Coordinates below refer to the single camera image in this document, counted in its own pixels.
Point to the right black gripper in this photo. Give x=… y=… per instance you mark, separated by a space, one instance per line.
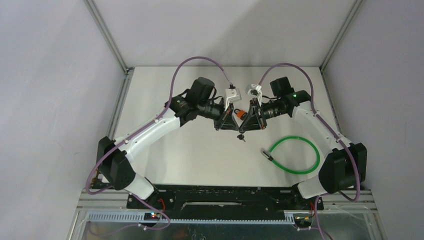
x=253 y=120

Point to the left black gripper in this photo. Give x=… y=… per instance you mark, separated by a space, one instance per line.
x=227 y=121

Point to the orange black padlock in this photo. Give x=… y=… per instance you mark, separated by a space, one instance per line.
x=241 y=114

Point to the black-headed key bunch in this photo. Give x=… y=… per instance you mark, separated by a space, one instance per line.
x=241 y=137

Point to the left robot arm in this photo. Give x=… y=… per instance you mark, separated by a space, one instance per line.
x=115 y=157

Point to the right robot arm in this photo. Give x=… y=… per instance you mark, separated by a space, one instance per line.
x=344 y=164

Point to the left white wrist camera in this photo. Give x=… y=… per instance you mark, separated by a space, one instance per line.
x=232 y=95

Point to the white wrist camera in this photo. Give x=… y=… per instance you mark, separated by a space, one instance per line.
x=232 y=95
x=255 y=91

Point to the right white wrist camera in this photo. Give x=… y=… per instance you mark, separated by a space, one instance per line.
x=255 y=91

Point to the green cable lock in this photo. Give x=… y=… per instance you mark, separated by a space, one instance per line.
x=268 y=155

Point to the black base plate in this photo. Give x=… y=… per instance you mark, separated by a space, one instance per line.
x=228 y=203

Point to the left aluminium frame rail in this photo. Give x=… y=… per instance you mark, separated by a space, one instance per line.
x=120 y=92

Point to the aluminium frame rail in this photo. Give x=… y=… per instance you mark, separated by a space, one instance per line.
x=120 y=92
x=346 y=24

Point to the right aluminium frame rail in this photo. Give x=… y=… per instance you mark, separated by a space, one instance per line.
x=346 y=24

